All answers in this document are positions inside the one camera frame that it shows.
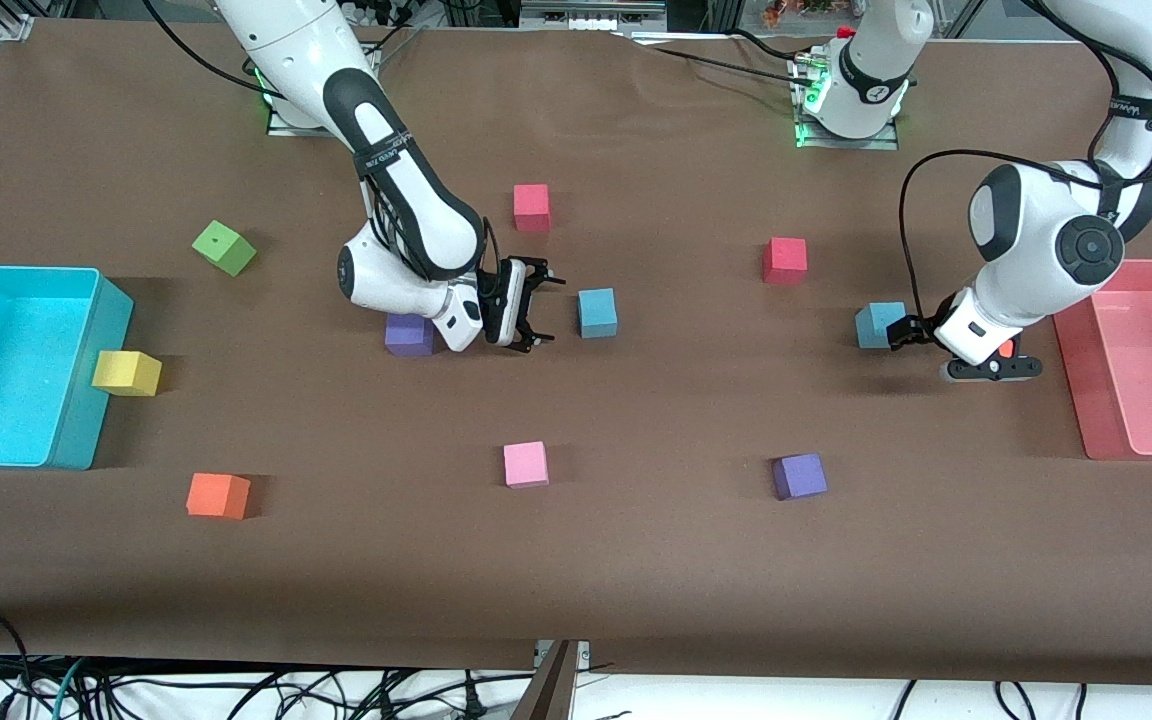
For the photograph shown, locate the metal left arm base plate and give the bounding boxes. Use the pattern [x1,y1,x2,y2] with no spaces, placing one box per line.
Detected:
[796,122,902,152]

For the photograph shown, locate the teal floor cable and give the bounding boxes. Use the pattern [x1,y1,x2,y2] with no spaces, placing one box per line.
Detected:
[50,657,90,720]

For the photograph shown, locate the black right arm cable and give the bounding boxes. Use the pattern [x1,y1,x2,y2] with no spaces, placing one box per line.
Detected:
[141,0,498,302]

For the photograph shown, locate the brown paper table cover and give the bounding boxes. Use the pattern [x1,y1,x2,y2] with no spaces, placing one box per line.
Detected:
[0,18,1152,689]

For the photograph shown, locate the red foam block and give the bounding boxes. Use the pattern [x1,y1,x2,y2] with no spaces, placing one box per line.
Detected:
[762,237,808,287]
[513,183,552,233]

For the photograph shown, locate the thin black base cable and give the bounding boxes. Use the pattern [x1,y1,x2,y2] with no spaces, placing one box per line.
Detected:
[371,20,427,77]

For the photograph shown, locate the purple foam block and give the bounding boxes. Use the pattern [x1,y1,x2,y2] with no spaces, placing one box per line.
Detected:
[771,453,829,501]
[384,313,436,358]

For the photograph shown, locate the black cable tangle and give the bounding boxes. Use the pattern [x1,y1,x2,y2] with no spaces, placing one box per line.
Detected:
[86,665,537,720]

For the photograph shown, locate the green foam block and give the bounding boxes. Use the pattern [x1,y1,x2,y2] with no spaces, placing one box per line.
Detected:
[192,220,258,278]

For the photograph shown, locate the grey metal rack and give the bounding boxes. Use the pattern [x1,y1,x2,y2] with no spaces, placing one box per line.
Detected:
[519,0,669,32]

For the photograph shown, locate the pink foam block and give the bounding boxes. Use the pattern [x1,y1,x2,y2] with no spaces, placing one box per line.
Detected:
[503,441,550,490]

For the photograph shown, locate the colourful background items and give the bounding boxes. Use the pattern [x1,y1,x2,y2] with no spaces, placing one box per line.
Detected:
[761,0,863,20]

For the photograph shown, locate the blue foam block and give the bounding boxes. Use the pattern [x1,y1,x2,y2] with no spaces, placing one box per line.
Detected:
[577,288,619,340]
[855,301,910,350]

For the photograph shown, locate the small metal bracket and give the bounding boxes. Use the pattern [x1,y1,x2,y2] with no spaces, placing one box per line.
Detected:
[533,640,593,670]

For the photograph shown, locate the dark metal bar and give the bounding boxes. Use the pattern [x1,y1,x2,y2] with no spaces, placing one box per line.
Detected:
[509,640,579,720]

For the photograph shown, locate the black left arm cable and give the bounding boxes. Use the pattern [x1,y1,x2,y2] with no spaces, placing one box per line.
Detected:
[898,0,1152,324]

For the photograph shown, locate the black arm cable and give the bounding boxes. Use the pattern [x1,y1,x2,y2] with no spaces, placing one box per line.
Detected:
[898,0,1152,324]
[141,0,498,302]

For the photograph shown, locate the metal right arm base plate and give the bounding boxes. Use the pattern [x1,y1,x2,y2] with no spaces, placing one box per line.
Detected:
[266,100,333,135]

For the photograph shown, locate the yellow foam block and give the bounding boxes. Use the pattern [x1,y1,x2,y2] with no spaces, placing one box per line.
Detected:
[91,350,163,398]

